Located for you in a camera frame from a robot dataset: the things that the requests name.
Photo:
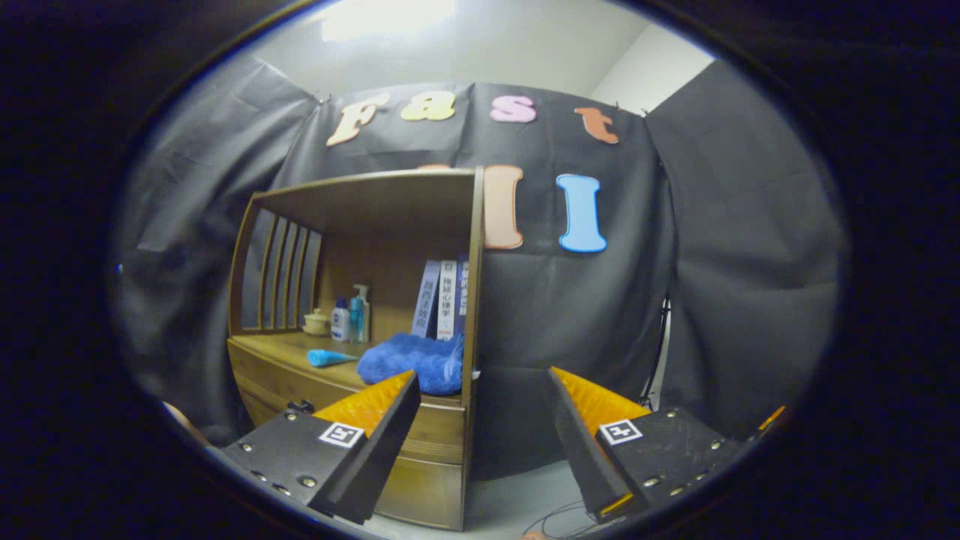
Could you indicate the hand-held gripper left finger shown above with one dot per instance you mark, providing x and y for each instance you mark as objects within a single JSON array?
[{"x": 379, "y": 450}]

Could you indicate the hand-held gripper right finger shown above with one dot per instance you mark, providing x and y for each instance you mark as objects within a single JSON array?
[{"x": 581, "y": 442}]

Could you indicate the blue tube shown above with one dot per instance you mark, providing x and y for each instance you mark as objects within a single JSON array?
[{"x": 326, "y": 358}]

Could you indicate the wooden cabinet door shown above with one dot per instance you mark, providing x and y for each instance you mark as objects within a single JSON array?
[{"x": 424, "y": 491}]

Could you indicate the wooden countertop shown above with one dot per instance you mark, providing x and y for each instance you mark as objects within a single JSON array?
[{"x": 285, "y": 346}]

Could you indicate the wooden cabinet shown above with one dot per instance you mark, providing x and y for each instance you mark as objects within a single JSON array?
[{"x": 390, "y": 262}]

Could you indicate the blue towel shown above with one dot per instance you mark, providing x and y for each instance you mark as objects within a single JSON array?
[{"x": 409, "y": 364}]

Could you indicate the black light stand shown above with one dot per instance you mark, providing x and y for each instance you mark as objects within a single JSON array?
[{"x": 660, "y": 352}]

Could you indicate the white bottle with blue cap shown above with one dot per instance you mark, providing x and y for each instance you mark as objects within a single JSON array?
[{"x": 340, "y": 324}]

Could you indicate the blue pump bottle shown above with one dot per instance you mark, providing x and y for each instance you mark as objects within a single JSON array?
[{"x": 358, "y": 319}]

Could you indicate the cream lidded teacup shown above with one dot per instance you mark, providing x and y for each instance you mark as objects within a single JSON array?
[{"x": 316, "y": 323}]

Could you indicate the grey book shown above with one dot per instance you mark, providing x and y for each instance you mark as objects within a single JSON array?
[{"x": 426, "y": 300}]

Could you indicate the white book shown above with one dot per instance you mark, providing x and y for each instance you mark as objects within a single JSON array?
[{"x": 447, "y": 300}]

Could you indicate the dark blue book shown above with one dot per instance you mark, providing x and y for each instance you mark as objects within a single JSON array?
[{"x": 462, "y": 296}]

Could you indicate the black and orange clamp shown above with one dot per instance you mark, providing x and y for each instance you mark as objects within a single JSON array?
[{"x": 772, "y": 420}]

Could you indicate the person's leg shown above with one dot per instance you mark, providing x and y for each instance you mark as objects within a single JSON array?
[{"x": 182, "y": 421}]

